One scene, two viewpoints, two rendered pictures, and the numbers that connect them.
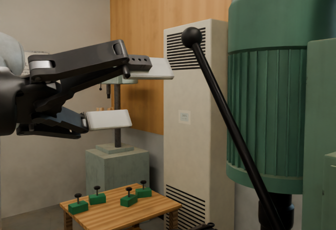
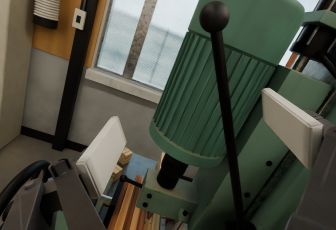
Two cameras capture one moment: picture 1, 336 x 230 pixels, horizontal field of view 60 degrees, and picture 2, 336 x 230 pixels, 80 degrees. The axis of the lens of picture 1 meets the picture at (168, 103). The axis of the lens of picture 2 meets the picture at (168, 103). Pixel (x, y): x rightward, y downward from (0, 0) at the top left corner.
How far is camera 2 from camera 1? 0.41 m
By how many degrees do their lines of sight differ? 60
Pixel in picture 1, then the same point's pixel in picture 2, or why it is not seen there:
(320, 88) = not seen: hidden behind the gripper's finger
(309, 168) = (244, 155)
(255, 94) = (233, 97)
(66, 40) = not seen: outside the picture
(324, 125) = (269, 132)
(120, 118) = (118, 139)
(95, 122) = (101, 176)
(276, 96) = (246, 102)
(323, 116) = not seen: hidden behind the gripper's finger
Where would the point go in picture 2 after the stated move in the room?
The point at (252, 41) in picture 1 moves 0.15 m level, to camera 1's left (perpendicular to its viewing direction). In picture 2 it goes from (254, 48) to (212, 23)
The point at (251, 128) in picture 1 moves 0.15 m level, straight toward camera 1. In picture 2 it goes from (212, 122) to (299, 192)
